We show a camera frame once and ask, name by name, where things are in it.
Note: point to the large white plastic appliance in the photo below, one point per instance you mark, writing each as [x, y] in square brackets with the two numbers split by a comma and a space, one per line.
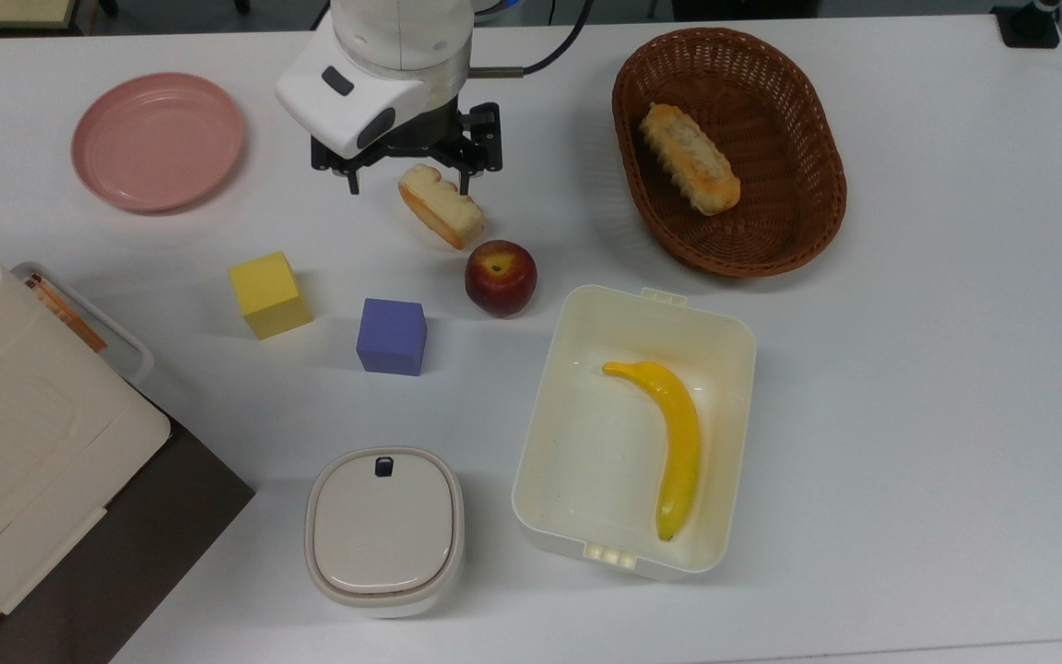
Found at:
[15, 433]

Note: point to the red apple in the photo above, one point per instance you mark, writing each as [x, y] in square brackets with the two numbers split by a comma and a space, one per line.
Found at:
[501, 278]

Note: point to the black camera stand base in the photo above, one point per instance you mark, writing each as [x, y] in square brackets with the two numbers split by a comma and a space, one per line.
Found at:
[1029, 23]

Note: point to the small white lidded container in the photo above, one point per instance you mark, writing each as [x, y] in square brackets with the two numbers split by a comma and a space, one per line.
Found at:
[384, 530]

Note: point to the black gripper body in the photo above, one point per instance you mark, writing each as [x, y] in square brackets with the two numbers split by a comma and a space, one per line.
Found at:
[462, 138]

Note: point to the short bread slice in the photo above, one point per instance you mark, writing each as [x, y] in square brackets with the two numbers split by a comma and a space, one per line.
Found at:
[440, 208]

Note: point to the long bread roll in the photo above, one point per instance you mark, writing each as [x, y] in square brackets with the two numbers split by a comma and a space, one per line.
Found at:
[689, 159]

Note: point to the yellow banana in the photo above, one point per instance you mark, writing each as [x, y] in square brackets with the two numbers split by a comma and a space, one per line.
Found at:
[674, 433]

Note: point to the purple cube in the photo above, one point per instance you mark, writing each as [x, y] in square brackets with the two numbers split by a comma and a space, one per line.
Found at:
[391, 337]

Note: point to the brown wicker basket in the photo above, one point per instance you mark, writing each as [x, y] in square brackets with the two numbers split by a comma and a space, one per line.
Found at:
[771, 212]

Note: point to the clear plastic tray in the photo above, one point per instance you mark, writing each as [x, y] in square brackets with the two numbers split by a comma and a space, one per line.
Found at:
[88, 318]

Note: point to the white plastic open box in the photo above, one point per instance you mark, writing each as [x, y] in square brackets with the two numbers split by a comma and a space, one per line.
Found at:
[586, 443]

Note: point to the pink round plate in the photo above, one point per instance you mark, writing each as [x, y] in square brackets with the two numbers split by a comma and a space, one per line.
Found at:
[158, 141]

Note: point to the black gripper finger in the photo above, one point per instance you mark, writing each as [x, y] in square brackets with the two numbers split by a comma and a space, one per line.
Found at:
[353, 177]
[461, 175]

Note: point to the yellow cube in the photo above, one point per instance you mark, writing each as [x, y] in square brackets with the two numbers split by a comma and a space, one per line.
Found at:
[269, 295]

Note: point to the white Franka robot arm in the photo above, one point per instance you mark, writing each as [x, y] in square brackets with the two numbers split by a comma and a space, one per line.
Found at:
[383, 65]

